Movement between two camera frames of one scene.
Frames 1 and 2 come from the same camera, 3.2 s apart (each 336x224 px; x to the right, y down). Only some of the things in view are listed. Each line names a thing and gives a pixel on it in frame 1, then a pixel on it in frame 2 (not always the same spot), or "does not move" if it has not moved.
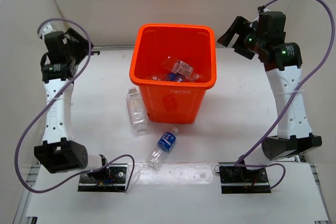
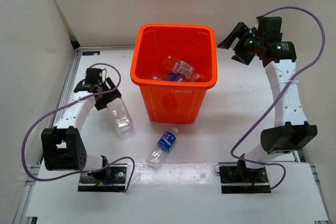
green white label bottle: [181, 68] does not move
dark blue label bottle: [165, 144] does not move
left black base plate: [116, 182] does not move
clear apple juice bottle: [137, 112] → [120, 116]
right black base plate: [239, 180] does not move
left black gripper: [83, 46] → [112, 96]
